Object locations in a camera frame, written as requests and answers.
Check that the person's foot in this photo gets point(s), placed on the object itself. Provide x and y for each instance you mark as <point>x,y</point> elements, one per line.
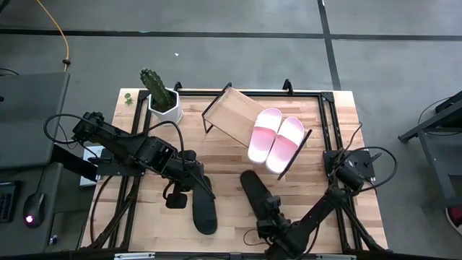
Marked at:
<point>456,218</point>

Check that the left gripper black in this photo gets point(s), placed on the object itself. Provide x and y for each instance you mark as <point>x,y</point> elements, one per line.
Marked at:
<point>187,177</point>

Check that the white paper sheet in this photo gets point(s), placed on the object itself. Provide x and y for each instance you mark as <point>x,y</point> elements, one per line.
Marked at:
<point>86,181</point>

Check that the black flat bar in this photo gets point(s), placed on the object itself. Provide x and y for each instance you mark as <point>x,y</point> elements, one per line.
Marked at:
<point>72,160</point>

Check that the dark grey computer desk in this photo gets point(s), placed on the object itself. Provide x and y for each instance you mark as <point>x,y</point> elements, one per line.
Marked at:
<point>14,238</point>

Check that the black aluminium table frame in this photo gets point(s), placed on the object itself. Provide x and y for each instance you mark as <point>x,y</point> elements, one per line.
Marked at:
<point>191,93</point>

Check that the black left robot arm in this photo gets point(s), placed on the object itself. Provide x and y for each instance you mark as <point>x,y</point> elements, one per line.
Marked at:
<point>155,155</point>

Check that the pink foam slide sandal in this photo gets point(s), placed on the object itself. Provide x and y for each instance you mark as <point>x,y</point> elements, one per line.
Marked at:
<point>285,146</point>
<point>265,137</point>

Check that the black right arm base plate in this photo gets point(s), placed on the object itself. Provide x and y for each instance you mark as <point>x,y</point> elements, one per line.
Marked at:
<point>364,159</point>

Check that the grey side table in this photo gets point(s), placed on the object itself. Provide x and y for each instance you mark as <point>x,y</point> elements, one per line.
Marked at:
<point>29,119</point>

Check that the black foam slide sandal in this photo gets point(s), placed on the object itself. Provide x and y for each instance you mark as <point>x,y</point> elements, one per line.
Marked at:
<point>252,187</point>
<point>204,216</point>

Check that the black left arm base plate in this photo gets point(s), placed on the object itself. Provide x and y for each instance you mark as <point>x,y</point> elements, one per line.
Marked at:
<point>119,169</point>

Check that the black computer mouse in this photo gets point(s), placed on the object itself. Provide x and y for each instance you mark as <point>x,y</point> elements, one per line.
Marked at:
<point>34,206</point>

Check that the white hexagonal plant pot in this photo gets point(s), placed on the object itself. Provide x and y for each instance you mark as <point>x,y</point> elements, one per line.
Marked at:
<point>169,117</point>

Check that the silver metal bracket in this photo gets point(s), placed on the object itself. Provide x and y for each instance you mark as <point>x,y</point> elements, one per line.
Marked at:
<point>335,256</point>
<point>133,256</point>

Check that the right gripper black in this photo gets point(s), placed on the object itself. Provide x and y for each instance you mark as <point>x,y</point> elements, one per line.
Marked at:
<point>274,227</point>

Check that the wooden shelf, black metal frame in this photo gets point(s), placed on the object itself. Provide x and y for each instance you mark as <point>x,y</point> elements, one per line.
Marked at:
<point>234,112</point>

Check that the green cactus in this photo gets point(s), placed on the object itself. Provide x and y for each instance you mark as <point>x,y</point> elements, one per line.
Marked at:
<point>155,86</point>

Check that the black keyboard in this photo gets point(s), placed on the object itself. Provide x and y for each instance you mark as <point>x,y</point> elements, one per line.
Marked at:
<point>6,202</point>

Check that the black metal side stand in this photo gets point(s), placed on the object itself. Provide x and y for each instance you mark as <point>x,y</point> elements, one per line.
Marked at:
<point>447,162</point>

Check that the small blue white connector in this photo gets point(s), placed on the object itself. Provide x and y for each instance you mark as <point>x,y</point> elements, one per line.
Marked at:
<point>53,239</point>

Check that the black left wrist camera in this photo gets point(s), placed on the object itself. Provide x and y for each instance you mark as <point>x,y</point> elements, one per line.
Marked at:
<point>176,201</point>

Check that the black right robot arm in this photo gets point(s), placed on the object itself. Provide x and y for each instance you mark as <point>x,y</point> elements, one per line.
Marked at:
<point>314,216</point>

